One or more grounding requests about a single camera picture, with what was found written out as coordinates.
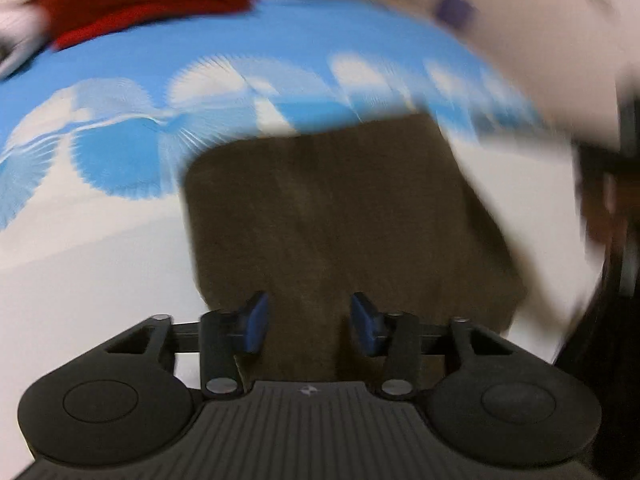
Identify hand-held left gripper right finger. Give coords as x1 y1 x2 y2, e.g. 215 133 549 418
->
349 292 522 399

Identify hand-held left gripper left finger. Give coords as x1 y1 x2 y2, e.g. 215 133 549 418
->
104 290 271 399

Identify brown corduroy pants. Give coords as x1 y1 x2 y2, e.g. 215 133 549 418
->
182 112 529 392

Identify blue and white printed bedsheet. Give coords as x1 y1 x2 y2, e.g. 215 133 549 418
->
0 0 621 480

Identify purple square object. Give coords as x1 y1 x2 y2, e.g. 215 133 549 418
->
433 0 477 29

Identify grey cloth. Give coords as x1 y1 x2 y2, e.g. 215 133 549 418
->
0 0 57 80

